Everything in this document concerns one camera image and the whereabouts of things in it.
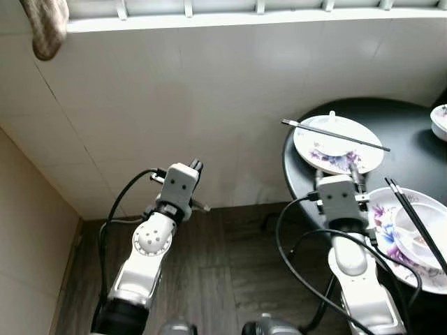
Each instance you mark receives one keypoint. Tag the large floral deep plate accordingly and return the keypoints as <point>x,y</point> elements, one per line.
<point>384,216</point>

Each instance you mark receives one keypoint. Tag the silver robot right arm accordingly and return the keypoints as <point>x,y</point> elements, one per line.
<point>349,258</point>

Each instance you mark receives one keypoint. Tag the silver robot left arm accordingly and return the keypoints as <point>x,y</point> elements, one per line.
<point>150,237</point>

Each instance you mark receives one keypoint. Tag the black chopstick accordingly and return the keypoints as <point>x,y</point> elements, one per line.
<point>335,135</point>
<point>408,209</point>
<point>403,209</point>

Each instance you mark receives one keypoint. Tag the small floral plate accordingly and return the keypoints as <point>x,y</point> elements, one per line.
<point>314,143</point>

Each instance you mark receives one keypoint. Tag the black round metal table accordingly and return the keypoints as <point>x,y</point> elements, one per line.
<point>405,125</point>

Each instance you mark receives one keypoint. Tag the white bowl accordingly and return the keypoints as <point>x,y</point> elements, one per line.
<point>433,220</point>

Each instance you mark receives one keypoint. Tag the small floral bowl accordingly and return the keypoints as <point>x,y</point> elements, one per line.
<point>440,122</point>

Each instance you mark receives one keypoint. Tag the grey robot left leg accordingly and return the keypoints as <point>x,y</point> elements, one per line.
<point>176,328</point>

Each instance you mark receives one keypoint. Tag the grey robot leg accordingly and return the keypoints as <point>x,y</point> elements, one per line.
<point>269,326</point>
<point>176,328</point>

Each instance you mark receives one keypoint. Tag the white window sill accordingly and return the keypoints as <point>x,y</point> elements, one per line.
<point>244,19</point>

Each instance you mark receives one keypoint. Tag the white window grille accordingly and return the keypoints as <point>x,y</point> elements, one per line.
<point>187,7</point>

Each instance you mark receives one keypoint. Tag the grey robot right leg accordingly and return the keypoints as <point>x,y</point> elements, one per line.
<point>269,326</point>

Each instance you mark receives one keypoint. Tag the brown hanging cloth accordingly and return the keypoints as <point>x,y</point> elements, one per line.
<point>45,31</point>

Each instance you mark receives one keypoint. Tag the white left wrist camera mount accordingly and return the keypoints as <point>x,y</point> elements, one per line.
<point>178,185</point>

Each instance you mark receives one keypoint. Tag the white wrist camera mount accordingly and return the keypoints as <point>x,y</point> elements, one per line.
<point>178,185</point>
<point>339,195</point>

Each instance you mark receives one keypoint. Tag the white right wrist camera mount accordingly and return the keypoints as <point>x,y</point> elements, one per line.
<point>339,195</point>

